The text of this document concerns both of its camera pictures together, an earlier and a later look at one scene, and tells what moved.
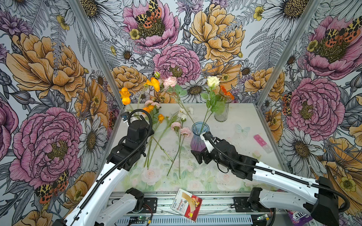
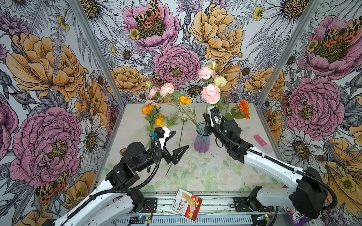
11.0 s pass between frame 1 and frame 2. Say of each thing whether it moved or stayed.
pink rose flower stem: moved
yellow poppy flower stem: moved
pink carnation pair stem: moved
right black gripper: moved
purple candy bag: stayed
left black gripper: moved
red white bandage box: stayed
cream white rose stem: moved
